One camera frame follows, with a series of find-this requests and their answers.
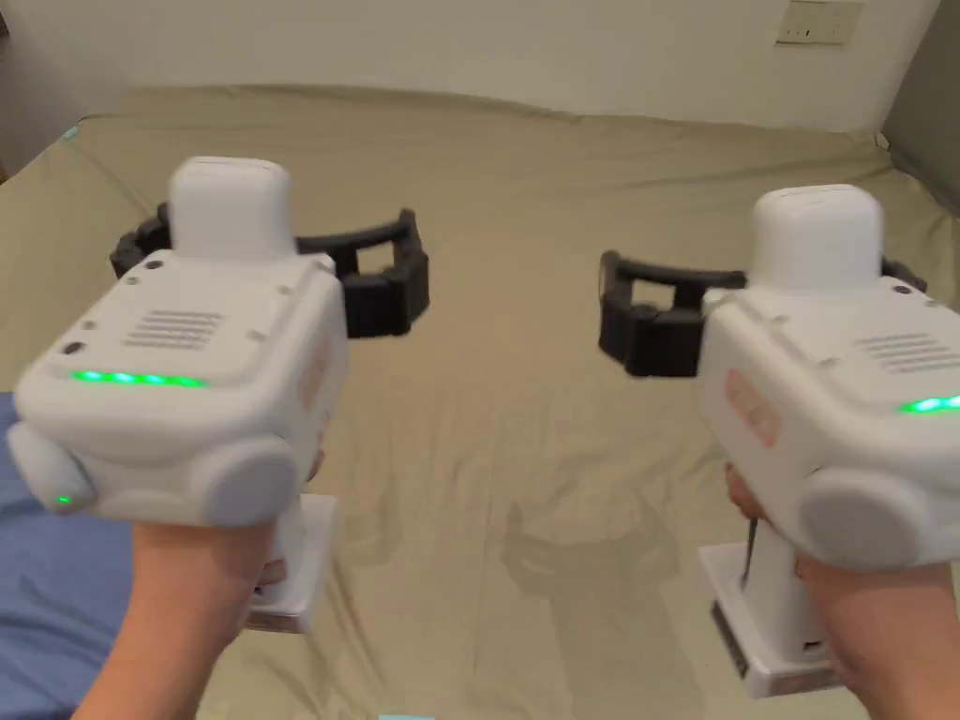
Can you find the person's right hand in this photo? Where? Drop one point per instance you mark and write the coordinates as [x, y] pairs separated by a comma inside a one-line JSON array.
[[892, 615]]

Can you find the person's left hand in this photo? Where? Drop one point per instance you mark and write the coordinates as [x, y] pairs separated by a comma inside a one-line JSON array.
[[195, 577]]

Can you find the bed with beige sheet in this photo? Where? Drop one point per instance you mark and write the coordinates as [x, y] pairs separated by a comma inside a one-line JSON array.
[[510, 450]]

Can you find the blue garment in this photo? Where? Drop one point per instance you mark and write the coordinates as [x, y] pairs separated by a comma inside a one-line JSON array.
[[45, 600]]

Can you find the white wall socket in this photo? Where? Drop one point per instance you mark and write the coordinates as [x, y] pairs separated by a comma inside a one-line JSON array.
[[819, 22]]

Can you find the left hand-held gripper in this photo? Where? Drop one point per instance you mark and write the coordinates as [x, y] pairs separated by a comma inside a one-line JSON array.
[[187, 352]]

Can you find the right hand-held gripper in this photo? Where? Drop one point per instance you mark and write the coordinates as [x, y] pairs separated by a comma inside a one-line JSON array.
[[847, 390]]

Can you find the person's right forearm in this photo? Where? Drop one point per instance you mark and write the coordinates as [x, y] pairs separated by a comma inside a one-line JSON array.
[[915, 690]]

